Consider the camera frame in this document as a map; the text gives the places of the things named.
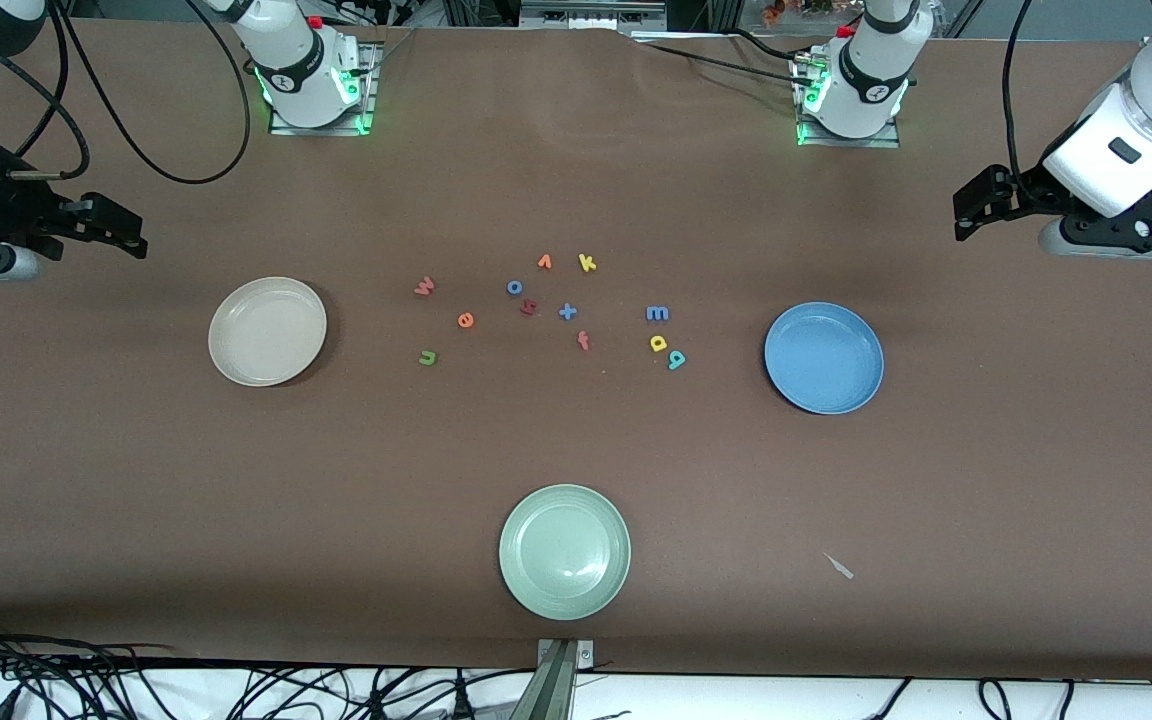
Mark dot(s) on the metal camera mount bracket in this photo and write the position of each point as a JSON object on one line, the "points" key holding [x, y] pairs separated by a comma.
{"points": [[561, 680]]}

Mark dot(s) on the blue plate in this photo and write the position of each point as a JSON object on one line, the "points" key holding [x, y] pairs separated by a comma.
{"points": [[824, 358]]}

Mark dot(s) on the beige brown plate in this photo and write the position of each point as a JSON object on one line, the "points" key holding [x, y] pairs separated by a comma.
{"points": [[266, 332]]}

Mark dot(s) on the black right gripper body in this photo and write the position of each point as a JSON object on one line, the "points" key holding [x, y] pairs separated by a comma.
{"points": [[8, 212]]}

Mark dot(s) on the grey metal frame bar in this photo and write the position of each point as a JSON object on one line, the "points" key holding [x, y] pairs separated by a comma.
{"points": [[591, 12]]}

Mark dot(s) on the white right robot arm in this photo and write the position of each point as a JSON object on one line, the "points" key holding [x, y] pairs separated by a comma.
{"points": [[296, 60]]}

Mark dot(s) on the small white paper scrap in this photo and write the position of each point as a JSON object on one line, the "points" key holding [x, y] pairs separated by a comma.
{"points": [[839, 566]]}

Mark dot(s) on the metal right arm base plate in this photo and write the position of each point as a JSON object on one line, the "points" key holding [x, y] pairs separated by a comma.
{"points": [[281, 128]]}

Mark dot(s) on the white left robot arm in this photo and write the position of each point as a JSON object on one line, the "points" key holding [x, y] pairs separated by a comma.
{"points": [[871, 70]]}

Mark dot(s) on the brown paper table cover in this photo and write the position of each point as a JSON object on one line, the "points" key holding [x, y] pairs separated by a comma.
{"points": [[576, 440]]}

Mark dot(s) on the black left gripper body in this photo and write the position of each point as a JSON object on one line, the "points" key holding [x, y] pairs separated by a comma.
{"points": [[1028, 190]]}

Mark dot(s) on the red letter w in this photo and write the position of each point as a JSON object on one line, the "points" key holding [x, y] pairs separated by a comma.
{"points": [[424, 287]]}

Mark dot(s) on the pale green plate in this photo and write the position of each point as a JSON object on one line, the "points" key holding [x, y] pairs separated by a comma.
{"points": [[564, 552]]}

